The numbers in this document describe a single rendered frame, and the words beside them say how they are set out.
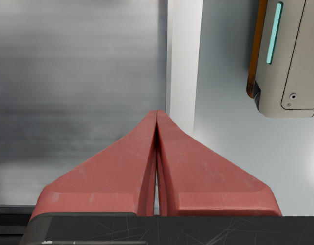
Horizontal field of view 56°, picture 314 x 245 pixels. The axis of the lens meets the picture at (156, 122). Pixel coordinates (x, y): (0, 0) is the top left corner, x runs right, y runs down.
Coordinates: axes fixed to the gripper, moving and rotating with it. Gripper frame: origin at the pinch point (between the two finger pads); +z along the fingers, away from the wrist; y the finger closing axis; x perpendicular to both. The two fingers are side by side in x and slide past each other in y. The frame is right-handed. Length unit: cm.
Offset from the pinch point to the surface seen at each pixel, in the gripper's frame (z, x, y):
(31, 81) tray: 16.1, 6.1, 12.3
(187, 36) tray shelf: 16.1, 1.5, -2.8
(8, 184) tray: 15.9, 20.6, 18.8
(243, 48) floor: 103, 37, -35
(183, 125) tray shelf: 16.0, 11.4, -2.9
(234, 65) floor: 103, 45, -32
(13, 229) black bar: 14.2, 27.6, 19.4
